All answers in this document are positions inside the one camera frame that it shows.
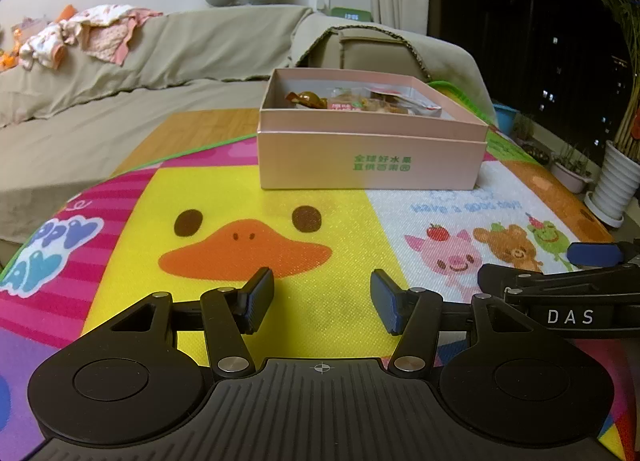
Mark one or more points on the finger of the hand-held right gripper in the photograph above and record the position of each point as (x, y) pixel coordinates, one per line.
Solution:
(595, 253)
(502, 277)

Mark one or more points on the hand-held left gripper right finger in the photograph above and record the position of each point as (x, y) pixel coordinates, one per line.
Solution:
(384, 297)

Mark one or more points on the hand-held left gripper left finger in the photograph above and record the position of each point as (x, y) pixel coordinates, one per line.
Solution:
(260, 295)

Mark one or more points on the pink cardboard box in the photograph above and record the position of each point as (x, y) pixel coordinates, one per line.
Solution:
(350, 156)

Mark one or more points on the layered bread clear packet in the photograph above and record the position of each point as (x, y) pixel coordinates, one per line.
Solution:
(382, 107)

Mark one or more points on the clear pink snack packet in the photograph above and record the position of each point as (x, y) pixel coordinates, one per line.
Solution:
(417, 106)

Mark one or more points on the brown snack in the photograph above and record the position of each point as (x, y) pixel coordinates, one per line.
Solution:
(305, 99)

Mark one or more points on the colourful cartoon play mat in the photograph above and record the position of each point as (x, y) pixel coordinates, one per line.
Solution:
(325, 251)

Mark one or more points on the white ribbed plant pot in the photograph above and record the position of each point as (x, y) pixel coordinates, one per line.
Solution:
(615, 181)

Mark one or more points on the white pot with sprouts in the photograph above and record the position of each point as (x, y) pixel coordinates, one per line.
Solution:
(570, 178)

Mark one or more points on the dark small plant pot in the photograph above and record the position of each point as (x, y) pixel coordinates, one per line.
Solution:
(536, 153)

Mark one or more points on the blue plastic bin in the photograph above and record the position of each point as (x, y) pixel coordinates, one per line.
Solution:
(506, 118)

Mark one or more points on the beige sofa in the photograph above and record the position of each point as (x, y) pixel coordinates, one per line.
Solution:
(75, 141)

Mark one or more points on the beige frilled sofa cover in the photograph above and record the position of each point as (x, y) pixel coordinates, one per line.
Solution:
(215, 41)

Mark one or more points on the green digital clock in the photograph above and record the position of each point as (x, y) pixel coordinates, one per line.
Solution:
(351, 16)

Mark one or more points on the pile of baby clothes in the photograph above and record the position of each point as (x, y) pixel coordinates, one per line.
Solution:
(105, 33)

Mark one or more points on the orange toys on sofa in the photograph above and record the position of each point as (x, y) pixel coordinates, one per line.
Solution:
(9, 58)

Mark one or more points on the white wall socket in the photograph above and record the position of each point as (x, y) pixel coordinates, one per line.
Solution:
(320, 3)

